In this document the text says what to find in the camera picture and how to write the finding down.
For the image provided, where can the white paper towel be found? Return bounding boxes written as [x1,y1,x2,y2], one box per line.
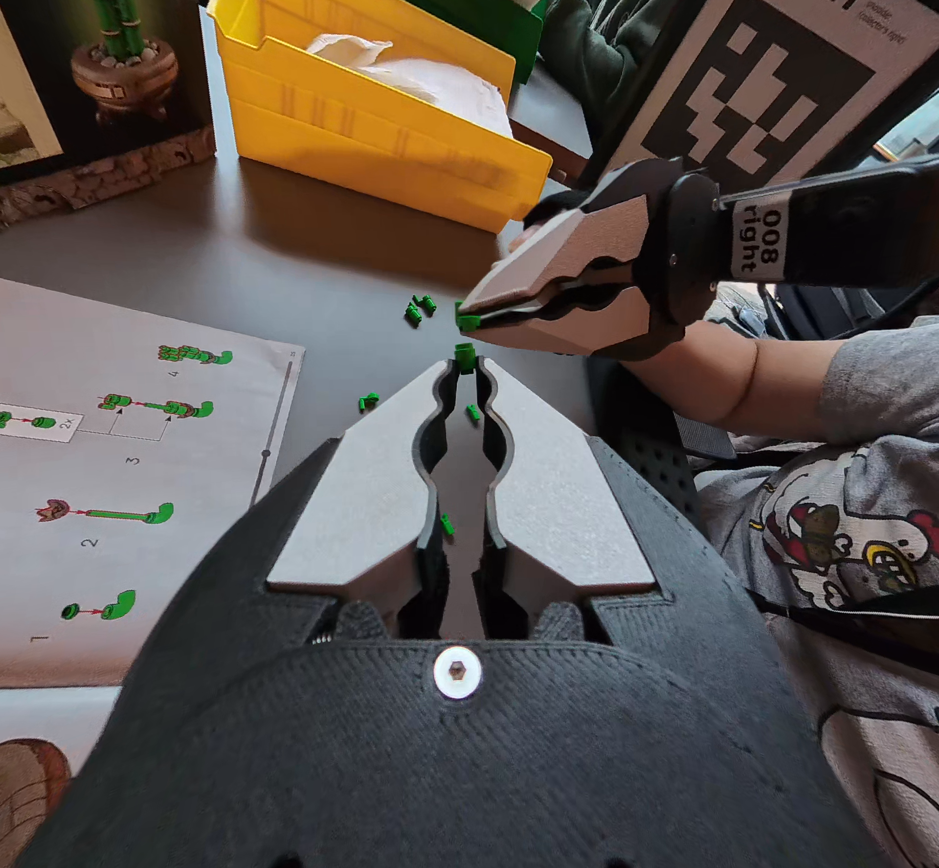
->
[304,33,514,138]

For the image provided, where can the yellow plastic bin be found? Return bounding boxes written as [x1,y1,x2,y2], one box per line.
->
[207,0,553,234]

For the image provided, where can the lego instruction booklet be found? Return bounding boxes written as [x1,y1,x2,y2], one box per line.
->
[0,277,306,689]

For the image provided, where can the person's right forearm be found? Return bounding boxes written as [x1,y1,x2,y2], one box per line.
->
[624,318,939,445]

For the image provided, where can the green lego parts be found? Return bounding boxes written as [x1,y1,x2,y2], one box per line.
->
[358,293,483,536]

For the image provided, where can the black perforated chair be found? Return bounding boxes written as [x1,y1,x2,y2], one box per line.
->
[587,354,735,539]

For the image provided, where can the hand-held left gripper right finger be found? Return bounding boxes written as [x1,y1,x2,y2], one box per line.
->
[475,359,657,640]

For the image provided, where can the person's grey printed shirt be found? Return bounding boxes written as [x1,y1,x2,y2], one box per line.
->
[693,435,939,868]

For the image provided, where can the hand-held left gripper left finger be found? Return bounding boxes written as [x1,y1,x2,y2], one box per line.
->
[266,360,459,638]

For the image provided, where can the paper with brown print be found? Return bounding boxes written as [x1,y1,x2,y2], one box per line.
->
[0,686,124,868]

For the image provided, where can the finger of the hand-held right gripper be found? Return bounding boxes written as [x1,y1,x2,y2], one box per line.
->
[469,283,652,357]
[462,195,651,317]

